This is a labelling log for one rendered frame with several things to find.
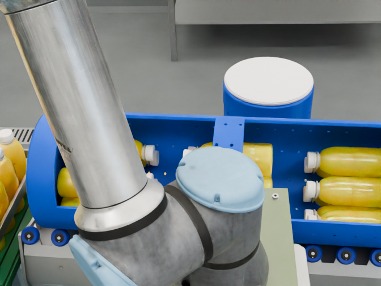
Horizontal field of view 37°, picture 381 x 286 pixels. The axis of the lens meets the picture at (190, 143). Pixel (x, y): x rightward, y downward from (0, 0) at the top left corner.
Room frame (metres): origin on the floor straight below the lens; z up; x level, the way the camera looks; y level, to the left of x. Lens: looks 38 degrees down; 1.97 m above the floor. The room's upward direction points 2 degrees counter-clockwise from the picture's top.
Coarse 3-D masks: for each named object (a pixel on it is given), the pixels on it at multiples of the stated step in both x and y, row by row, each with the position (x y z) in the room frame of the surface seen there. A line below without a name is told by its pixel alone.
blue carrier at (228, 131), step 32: (160, 128) 1.14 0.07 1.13; (192, 128) 1.13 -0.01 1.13; (224, 128) 0.99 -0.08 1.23; (256, 128) 1.11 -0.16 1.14; (288, 128) 1.09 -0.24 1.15; (320, 128) 1.08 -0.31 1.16; (352, 128) 1.07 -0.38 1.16; (32, 160) 0.95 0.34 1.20; (160, 160) 1.14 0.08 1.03; (288, 160) 1.10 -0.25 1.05; (32, 192) 0.91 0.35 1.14; (288, 192) 1.05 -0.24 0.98; (64, 224) 0.91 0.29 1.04; (320, 224) 0.82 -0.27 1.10; (352, 224) 0.82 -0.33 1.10
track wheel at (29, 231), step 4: (24, 228) 0.96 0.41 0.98; (28, 228) 0.96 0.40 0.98; (32, 228) 0.96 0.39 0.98; (36, 228) 0.96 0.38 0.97; (24, 232) 0.95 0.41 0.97; (28, 232) 0.95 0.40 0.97; (32, 232) 0.95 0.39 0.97; (36, 232) 0.95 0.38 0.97; (24, 236) 0.95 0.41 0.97; (28, 236) 0.94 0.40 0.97; (32, 236) 0.95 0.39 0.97; (36, 236) 0.94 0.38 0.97; (24, 240) 0.94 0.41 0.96; (28, 240) 0.94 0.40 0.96; (32, 240) 0.94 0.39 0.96; (36, 240) 0.94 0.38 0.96; (28, 244) 0.94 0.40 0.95; (32, 244) 0.94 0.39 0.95
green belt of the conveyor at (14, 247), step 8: (24, 200) 1.14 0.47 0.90; (24, 208) 1.11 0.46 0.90; (16, 216) 1.08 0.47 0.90; (24, 216) 1.08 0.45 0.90; (32, 216) 1.09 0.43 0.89; (16, 224) 1.05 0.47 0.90; (24, 224) 1.06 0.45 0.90; (16, 232) 1.02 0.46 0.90; (8, 240) 1.00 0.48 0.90; (16, 240) 1.00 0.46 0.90; (8, 248) 0.98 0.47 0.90; (16, 248) 0.98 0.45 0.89; (0, 256) 0.94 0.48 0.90; (8, 256) 0.95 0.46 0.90; (16, 256) 0.96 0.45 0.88; (0, 264) 0.92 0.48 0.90; (8, 264) 0.92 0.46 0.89; (16, 264) 0.94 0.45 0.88; (0, 272) 0.90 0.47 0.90; (8, 272) 0.90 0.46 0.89; (16, 272) 0.93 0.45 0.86; (0, 280) 0.87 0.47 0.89; (8, 280) 0.88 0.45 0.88
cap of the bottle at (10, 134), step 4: (0, 132) 1.19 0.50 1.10; (4, 132) 1.19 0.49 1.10; (8, 132) 1.19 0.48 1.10; (0, 136) 1.18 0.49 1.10; (4, 136) 1.18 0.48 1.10; (8, 136) 1.18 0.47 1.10; (12, 136) 1.19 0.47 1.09; (0, 140) 1.18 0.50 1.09; (4, 140) 1.17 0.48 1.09; (8, 140) 1.18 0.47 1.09
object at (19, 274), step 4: (20, 268) 1.47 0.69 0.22; (20, 272) 1.47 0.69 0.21; (16, 276) 1.44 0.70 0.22; (20, 276) 1.46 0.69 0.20; (16, 280) 1.44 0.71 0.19; (20, 280) 1.45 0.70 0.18; (12, 284) 1.44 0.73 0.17; (16, 284) 1.44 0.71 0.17; (20, 284) 1.44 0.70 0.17; (24, 284) 1.47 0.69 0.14
